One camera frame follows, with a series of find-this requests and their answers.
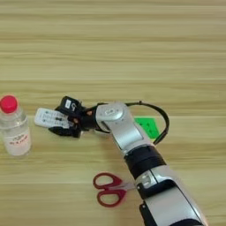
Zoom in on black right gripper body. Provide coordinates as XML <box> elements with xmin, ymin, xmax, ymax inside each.
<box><xmin>69</xmin><ymin>105</ymin><xmax>101</xmax><ymax>132</ymax></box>

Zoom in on white remote control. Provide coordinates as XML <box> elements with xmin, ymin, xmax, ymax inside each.
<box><xmin>34</xmin><ymin>107</ymin><xmax>74</xmax><ymax>130</ymax></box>

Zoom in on colourful Rubik's cube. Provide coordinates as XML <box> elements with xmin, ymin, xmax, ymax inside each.
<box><xmin>133</xmin><ymin>117</ymin><xmax>161</xmax><ymax>139</ymax></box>

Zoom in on clear bottle with red cap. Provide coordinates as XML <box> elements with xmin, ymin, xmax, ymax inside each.
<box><xmin>0</xmin><ymin>94</ymin><xmax>33</xmax><ymax>158</ymax></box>

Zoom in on red handled scissors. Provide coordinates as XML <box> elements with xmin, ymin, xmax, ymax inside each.
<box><xmin>93</xmin><ymin>172</ymin><xmax>137</xmax><ymax>208</ymax></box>

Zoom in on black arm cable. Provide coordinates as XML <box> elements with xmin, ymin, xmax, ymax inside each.
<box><xmin>87</xmin><ymin>100</ymin><xmax>170</xmax><ymax>146</ymax></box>

